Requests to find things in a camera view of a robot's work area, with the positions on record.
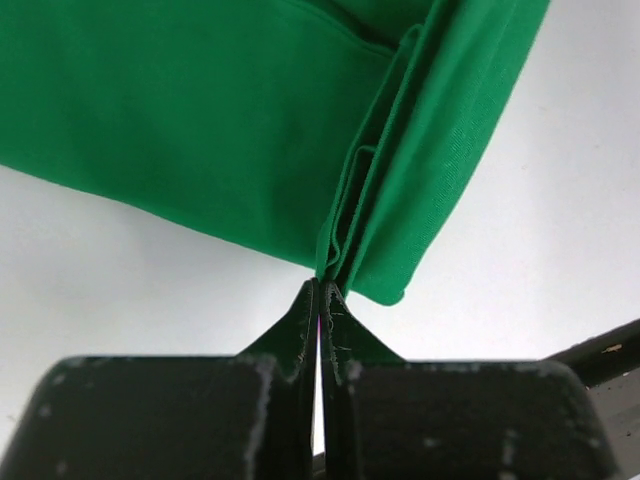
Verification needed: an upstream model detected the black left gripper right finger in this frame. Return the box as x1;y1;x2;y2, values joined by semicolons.
319;282;620;479

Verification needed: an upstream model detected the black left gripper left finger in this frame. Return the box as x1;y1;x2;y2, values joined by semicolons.
9;279;320;479

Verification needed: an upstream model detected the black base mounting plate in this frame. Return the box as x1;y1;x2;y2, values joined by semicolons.
549;320;639;479

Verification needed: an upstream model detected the green t shirt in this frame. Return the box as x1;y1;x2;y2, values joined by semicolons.
1;1;548;305

